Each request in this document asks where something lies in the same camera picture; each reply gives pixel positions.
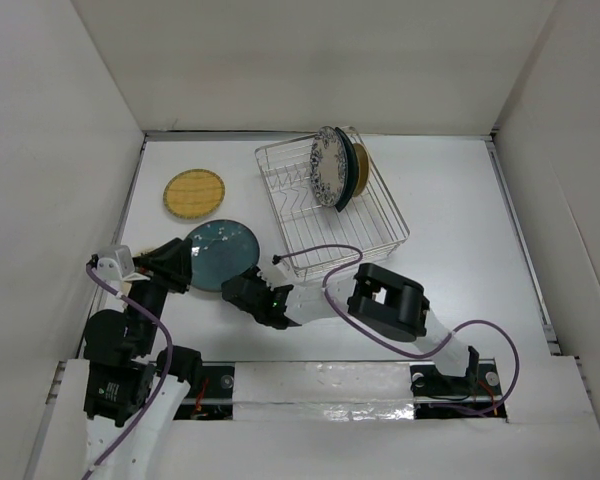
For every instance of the wire dish rack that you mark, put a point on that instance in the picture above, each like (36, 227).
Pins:
(321, 236)

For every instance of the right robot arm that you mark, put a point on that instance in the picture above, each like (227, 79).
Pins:
(384, 304)

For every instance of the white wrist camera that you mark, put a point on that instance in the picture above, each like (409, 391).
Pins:
(114, 262)
(273, 272)

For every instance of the teal square plate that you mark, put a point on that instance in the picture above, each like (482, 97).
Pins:
(352, 171)

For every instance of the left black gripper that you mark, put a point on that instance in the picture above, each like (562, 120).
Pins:
(169, 263)

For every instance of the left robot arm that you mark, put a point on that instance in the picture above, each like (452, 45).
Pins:
(137, 376)

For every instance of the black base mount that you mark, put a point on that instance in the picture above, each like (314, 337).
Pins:
(444, 397)
(212, 399)

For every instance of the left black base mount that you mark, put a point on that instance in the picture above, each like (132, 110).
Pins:
(212, 399)

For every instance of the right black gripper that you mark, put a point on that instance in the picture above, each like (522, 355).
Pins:
(252, 274)

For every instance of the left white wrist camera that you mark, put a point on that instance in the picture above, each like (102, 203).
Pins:
(114, 262)

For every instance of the blue floral white plate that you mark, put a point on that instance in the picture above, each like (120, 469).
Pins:
(328, 166)

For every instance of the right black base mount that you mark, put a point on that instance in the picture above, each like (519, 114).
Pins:
(444, 397)

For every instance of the yellow black patterned plate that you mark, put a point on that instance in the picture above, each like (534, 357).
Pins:
(363, 159)

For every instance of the dark blue round plate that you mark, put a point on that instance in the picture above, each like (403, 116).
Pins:
(221, 249)

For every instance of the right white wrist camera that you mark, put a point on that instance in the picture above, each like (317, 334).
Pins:
(273, 272)

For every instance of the yellow woven round plate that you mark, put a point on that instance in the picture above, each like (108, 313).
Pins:
(193, 194)

